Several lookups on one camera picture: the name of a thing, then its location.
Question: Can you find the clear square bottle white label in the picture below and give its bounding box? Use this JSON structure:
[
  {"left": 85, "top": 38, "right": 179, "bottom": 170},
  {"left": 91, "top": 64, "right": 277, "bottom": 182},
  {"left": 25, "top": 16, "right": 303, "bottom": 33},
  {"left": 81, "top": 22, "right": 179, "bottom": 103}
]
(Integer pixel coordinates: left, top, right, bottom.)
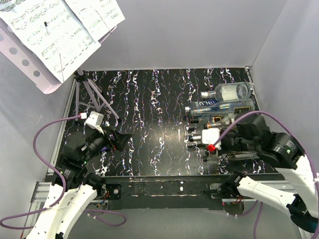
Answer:
[{"left": 200, "top": 82, "right": 251, "bottom": 102}]

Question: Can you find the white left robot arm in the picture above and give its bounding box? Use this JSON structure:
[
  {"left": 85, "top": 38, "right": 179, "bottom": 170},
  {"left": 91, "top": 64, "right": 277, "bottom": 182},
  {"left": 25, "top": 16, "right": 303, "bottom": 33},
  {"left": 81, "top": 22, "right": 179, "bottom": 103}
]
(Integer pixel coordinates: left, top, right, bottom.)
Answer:
[{"left": 27, "top": 126, "right": 132, "bottom": 239}]

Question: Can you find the blue clear tall bottle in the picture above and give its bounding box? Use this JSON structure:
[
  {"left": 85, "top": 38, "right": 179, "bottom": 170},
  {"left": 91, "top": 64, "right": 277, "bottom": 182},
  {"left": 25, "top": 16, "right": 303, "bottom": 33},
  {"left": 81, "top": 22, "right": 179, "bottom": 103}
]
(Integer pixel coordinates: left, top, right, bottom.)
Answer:
[{"left": 185, "top": 98, "right": 256, "bottom": 117}]

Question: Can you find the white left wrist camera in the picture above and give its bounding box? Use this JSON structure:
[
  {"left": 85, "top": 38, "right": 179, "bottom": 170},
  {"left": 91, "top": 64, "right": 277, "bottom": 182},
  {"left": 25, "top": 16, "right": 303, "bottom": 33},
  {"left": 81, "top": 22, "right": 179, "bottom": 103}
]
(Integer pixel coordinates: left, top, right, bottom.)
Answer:
[{"left": 85, "top": 111, "right": 104, "bottom": 134}]

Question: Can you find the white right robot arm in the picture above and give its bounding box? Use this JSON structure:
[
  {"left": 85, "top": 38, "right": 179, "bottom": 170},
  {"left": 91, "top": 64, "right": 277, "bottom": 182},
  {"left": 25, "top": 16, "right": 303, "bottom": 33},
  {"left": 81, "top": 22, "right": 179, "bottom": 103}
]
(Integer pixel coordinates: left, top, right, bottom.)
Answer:
[{"left": 217, "top": 111, "right": 319, "bottom": 239}]

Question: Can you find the small sheet music page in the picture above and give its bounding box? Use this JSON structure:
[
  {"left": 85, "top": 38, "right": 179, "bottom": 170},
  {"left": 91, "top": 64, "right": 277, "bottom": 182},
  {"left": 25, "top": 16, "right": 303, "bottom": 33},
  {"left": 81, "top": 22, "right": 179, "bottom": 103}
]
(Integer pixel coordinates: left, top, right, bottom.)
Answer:
[{"left": 66, "top": 0, "right": 125, "bottom": 41}]

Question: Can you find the lilac music stand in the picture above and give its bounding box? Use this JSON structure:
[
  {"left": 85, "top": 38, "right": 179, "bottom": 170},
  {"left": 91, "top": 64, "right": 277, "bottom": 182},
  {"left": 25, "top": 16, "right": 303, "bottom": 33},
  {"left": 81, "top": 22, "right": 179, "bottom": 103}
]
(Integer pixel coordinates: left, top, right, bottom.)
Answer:
[{"left": 0, "top": 20, "right": 122, "bottom": 122}]

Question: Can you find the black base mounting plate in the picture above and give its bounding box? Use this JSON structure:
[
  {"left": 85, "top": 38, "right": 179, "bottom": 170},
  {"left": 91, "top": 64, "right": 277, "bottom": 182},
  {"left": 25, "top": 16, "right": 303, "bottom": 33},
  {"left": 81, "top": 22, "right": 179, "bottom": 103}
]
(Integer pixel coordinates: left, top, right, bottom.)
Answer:
[{"left": 44, "top": 175, "right": 265, "bottom": 212}]

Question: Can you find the green wine bottle silver neck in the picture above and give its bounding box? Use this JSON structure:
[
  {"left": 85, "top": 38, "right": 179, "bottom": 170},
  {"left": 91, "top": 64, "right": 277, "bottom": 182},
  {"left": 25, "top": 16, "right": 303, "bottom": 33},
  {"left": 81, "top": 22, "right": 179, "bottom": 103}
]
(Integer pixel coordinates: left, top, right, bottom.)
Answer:
[{"left": 188, "top": 134, "right": 202, "bottom": 142}]

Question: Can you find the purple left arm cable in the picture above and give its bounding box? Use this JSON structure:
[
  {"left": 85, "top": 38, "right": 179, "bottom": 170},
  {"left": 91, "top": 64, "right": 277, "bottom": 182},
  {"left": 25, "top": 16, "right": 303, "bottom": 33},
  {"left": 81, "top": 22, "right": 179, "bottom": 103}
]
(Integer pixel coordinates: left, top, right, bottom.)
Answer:
[{"left": 0, "top": 113, "right": 87, "bottom": 230}]

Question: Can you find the large sheet music page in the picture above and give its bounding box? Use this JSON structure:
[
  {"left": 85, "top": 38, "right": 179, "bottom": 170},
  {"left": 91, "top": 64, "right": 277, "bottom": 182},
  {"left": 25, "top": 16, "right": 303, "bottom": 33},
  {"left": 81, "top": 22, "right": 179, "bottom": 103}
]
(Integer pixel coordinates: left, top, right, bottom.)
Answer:
[{"left": 0, "top": 0, "right": 101, "bottom": 83}]

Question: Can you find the clear bottle black cork cap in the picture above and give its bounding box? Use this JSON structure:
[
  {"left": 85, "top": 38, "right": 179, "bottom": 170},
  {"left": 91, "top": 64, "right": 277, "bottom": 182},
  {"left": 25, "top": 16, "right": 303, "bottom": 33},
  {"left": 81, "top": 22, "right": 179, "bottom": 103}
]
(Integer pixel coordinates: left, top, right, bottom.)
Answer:
[{"left": 203, "top": 114, "right": 237, "bottom": 129}]

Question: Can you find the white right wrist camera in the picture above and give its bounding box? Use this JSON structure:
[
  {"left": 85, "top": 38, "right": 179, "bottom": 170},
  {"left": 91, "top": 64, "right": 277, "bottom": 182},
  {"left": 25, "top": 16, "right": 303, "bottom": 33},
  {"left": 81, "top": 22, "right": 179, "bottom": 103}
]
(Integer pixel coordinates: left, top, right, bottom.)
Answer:
[{"left": 201, "top": 128, "right": 221, "bottom": 152}]

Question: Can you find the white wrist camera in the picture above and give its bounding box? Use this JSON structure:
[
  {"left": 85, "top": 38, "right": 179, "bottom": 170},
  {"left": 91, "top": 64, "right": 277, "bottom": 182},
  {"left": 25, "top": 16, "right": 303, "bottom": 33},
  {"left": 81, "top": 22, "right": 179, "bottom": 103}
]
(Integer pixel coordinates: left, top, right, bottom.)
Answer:
[
  {"left": 85, "top": 111, "right": 104, "bottom": 134},
  {"left": 201, "top": 128, "right": 221, "bottom": 152}
]

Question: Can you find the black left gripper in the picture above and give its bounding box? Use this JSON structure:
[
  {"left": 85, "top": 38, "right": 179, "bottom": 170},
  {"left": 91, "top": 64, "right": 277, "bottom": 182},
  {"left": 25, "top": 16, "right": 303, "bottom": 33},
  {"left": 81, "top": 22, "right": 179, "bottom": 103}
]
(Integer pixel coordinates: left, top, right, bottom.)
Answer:
[{"left": 80, "top": 124, "right": 132, "bottom": 164}]

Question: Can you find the purple floor cable loop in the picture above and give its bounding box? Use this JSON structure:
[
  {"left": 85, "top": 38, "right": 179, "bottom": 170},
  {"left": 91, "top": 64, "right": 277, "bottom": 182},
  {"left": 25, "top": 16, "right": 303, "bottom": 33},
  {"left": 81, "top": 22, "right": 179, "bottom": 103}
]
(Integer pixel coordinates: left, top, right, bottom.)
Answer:
[{"left": 86, "top": 209, "right": 127, "bottom": 227}]

